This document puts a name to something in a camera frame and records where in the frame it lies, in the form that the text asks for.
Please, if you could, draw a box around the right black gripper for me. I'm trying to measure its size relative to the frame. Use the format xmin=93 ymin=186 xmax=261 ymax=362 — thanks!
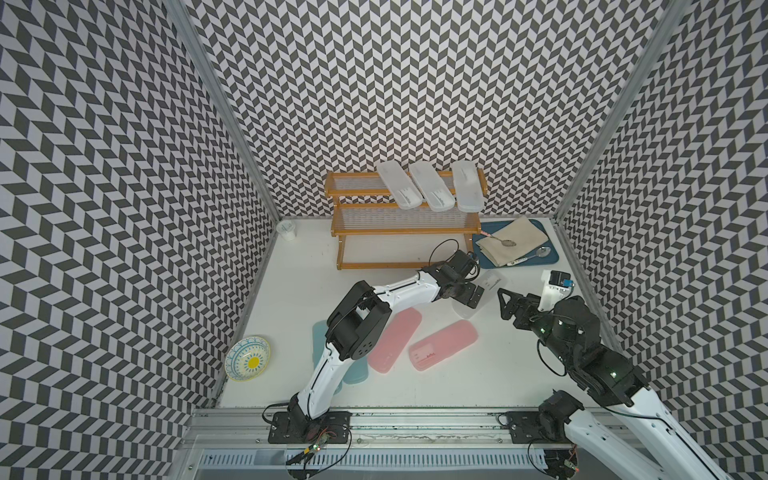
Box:
xmin=497 ymin=287 xmax=576 ymax=366

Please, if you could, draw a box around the clear pencil case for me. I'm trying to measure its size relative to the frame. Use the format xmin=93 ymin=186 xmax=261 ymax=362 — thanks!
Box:
xmin=452 ymin=270 xmax=508 ymax=320
xmin=376 ymin=161 xmax=424 ymax=210
xmin=451 ymin=161 xmax=485 ymax=213
xmin=409 ymin=161 xmax=455 ymax=213

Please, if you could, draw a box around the pink pencil case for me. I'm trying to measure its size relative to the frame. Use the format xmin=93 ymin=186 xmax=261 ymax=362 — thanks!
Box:
xmin=367 ymin=308 xmax=422 ymax=374
xmin=408 ymin=320 xmax=478 ymax=371

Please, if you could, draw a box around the teal pencil case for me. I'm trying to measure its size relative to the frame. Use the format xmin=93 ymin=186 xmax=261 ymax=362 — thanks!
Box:
xmin=343 ymin=357 xmax=369 ymax=385
xmin=312 ymin=321 xmax=328 ymax=368

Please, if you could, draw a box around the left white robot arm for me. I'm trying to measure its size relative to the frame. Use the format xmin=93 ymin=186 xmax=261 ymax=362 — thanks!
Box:
xmin=287 ymin=249 xmax=483 ymax=437

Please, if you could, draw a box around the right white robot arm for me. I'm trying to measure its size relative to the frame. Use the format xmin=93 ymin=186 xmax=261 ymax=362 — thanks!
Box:
xmin=497 ymin=285 xmax=728 ymax=479

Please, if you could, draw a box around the orange wooden three-tier shelf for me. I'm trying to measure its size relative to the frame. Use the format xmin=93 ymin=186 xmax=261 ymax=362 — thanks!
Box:
xmin=324 ymin=172 xmax=481 ymax=270

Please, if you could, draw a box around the teal rectangular tray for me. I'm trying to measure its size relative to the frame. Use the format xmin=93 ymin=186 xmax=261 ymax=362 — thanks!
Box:
xmin=471 ymin=219 xmax=560 ymax=269

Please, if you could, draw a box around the beige folded cloth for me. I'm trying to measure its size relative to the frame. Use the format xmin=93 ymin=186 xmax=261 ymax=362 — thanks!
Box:
xmin=478 ymin=217 xmax=545 ymax=267

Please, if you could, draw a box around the round patterned plate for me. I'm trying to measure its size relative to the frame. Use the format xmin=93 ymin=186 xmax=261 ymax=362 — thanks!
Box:
xmin=224 ymin=335 xmax=272 ymax=382

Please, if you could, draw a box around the metal spoon pink handle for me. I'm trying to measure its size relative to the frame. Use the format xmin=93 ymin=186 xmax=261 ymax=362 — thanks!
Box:
xmin=480 ymin=231 xmax=517 ymax=248

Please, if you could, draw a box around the metal spoon white handle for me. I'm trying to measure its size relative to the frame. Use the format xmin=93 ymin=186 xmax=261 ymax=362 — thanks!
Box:
xmin=506 ymin=246 xmax=552 ymax=267

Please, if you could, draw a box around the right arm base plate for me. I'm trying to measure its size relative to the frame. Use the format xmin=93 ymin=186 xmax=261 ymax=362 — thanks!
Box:
xmin=504 ymin=410 xmax=570 ymax=445

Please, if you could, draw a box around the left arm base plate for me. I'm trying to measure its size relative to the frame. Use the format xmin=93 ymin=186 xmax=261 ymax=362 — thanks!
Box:
xmin=268 ymin=411 xmax=352 ymax=445

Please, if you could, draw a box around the aluminium front rail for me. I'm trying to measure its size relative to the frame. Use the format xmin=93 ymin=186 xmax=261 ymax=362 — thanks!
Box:
xmin=179 ymin=407 xmax=685 ymax=451

